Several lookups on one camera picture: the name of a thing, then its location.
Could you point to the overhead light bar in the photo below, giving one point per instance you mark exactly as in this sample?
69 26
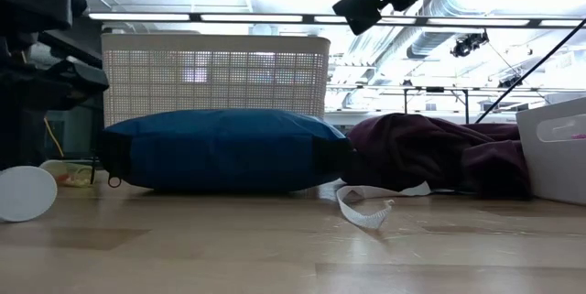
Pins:
137 17

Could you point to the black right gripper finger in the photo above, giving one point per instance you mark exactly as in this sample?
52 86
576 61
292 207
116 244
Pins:
359 7

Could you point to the pink bandage roll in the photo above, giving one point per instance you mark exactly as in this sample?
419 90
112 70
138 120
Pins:
579 136

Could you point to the folding table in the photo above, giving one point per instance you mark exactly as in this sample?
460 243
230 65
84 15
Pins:
435 89

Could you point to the white plastic bin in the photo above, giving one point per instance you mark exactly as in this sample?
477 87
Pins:
554 170

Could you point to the black overhead camera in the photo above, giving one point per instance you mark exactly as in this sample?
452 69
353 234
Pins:
467 46

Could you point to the purple cloth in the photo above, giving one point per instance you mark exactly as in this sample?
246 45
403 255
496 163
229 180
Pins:
412 152

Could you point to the white plastic laundry basket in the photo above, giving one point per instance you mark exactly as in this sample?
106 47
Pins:
215 79

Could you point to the dark glass partition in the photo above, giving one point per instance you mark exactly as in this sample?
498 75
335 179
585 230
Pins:
78 133

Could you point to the blue first aid bag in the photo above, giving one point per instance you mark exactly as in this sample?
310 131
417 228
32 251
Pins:
229 152

